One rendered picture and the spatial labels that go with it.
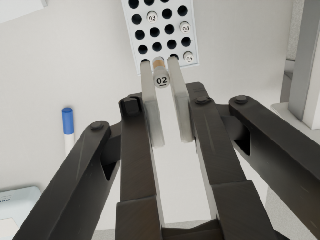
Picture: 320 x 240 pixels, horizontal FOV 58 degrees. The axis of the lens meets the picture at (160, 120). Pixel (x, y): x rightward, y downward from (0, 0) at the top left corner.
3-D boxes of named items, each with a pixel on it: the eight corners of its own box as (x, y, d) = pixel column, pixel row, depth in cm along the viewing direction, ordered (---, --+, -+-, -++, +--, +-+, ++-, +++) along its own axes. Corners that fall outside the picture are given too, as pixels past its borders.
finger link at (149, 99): (165, 147, 16) (152, 150, 16) (156, 97, 22) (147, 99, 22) (156, 100, 15) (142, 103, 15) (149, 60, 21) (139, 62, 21)
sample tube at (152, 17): (156, 16, 38) (158, 23, 34) (147, 18, 38) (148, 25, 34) (155, 6, 38) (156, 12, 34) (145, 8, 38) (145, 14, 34)
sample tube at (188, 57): (189, 53, 41) (195, 63, 37) (181, 54, 41) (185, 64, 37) (188, 44, 40) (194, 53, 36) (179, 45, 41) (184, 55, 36)
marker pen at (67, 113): (77, 177, 51) (75, 183, 49) (68, 177, 51) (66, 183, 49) (73, 107, 44) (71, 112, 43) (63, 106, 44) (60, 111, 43)
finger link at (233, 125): (194, 123, 14) (257, 112, 14) (182, 83, 18) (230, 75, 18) (197, 148, 14) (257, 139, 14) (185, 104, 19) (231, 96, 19)
